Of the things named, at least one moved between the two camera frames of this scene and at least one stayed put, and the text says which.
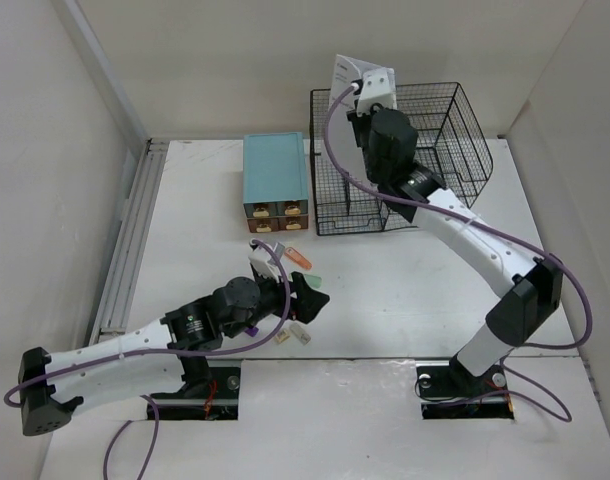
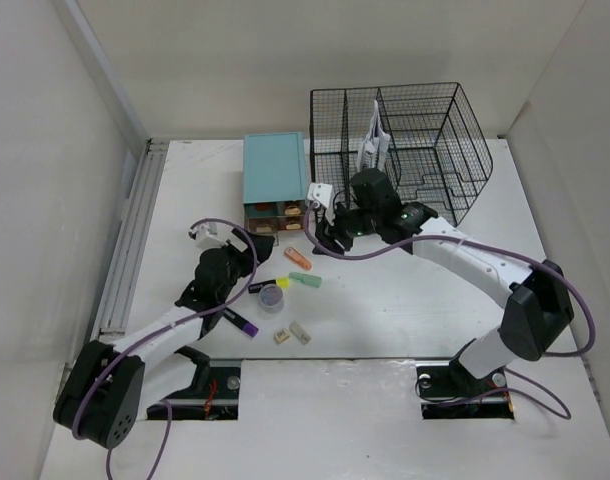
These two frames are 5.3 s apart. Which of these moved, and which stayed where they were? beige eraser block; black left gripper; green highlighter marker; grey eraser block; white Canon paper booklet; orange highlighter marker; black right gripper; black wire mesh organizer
Moved: white Canon paper booklet; black left gripper; black right gripper
Stayed: beige eraser block; black wire mesh organizer; orange highlighter marker; green highlighter marker; grey eraser block
